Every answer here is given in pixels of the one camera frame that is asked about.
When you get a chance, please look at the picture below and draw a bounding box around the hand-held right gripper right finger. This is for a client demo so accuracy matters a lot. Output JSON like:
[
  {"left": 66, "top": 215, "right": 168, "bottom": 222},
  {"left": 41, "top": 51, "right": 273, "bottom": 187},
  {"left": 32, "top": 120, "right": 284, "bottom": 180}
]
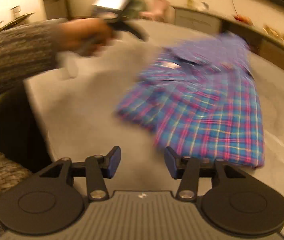
[{"left": 164, "top": 146, "right": 247, "bottom": 202}]

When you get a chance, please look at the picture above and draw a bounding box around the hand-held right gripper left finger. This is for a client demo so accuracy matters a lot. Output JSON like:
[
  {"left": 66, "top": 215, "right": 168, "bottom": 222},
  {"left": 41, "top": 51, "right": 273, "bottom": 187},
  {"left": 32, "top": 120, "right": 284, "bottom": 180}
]
[{"left": 39, "top": 145, "right": 122, "bottom": 201}]

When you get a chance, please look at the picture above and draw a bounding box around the blue plaid shirt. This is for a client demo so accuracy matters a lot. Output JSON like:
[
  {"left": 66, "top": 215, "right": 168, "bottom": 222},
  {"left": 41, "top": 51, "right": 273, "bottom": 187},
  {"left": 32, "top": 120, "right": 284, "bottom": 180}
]
[{"left": 114, "top": 31, "right": 266, "bottom": 169}]

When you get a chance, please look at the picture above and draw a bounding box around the person's left forearm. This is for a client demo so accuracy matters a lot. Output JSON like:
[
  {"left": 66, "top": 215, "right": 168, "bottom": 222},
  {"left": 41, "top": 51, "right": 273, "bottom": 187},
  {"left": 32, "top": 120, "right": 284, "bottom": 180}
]
[{"left": 0, "top": 20, "right": 65, "bottom": 102}]

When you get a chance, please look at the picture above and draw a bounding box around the person's left hand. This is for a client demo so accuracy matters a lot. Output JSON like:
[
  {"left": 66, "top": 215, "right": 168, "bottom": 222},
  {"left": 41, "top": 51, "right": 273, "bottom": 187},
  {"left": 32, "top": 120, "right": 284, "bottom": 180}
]
[{"left": 58, "top": 19, "right": 117, "bottom": 57}]

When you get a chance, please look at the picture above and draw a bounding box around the long grey media cabinet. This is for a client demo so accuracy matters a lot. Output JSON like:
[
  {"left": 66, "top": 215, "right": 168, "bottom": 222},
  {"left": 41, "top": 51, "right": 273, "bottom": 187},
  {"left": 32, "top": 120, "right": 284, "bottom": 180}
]
[{"left": 172, "top": 4, "right": 284, "bottom": 63}]

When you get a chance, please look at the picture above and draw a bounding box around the red fruit bowl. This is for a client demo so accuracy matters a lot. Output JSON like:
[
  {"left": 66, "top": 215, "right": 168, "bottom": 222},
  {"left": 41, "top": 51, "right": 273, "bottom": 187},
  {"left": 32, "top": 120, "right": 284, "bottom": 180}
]
[{"left": 233, "top": 15, "right": 254, "bottom": 24}]

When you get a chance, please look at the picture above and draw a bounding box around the black cable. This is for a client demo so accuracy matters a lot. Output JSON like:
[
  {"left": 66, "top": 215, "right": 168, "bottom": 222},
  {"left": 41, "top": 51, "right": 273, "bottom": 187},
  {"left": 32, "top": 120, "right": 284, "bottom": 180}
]
[{"left": 229, "top": 0, "right": 239, "bottom": 16}]

